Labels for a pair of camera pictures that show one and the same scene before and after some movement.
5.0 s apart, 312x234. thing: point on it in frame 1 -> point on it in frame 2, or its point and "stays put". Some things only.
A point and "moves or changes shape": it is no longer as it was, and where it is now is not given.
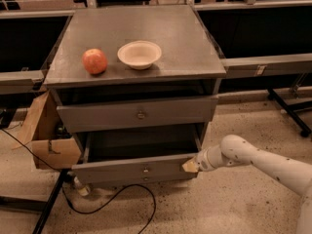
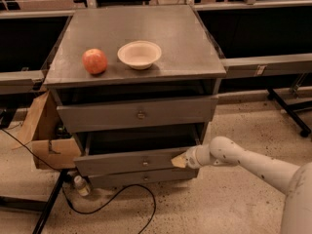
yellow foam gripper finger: (190, 167) -> (179, 161)
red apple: (95, 60) stays put
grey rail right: (284, 64) stays put
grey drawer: (136, 151) moves or changes shape
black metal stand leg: (60, 178) stays put
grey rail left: (20, 81) stays put
